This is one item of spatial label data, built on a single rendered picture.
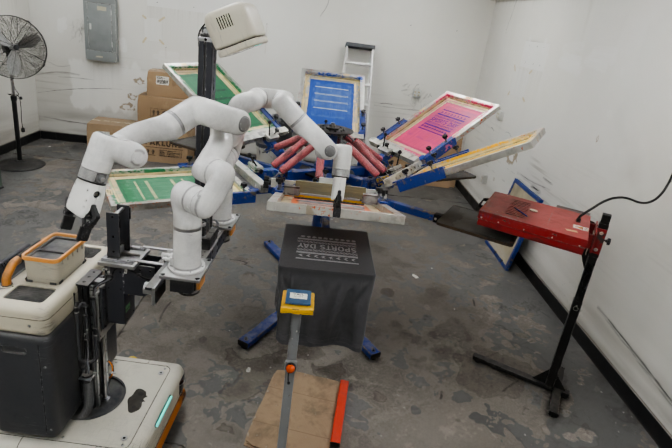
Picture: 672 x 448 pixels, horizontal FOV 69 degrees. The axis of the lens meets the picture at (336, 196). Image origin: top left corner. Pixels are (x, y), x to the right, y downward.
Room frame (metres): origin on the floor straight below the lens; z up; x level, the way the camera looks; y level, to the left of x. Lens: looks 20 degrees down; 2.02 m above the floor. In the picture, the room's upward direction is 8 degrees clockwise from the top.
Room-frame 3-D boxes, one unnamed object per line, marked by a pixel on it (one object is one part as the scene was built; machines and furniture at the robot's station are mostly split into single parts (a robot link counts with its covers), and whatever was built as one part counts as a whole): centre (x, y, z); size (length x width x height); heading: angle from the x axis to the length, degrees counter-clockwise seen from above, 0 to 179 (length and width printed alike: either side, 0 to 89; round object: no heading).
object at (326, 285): (1.96, -0.01, 0.74); 0.45 x 0.03 x 0.43; 94
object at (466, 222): (3.01, -0.52, 0.91); 1.34 x 0.40 x 0.08; 64
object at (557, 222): (2.68, -1.19, 1.06); 0.61 x 0.46 x 0.12; 64
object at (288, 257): (2.19, 0.01, 0.95); 0.48 x 0.44 x 0.01; 4
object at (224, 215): (1.94, 0.50, 1.21); 0.16 x 0.13 x 0.15; 90
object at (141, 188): (2.80, 0.84, 1.05); 1.08 x 0.61 x 0.23; 124
